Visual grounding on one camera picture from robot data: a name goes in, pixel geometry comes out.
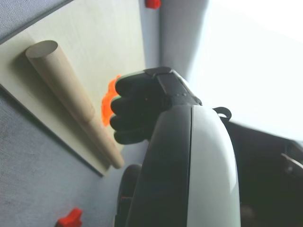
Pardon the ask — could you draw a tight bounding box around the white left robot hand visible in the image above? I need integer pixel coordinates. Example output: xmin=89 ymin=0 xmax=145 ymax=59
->
xmin=110 ymin=67 xmax=242 ymax=227

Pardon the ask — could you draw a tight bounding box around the wooden rolling pin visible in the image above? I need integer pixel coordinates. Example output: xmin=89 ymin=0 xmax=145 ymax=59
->
xmin=25 ymin=40 xmax=125 ymax=170

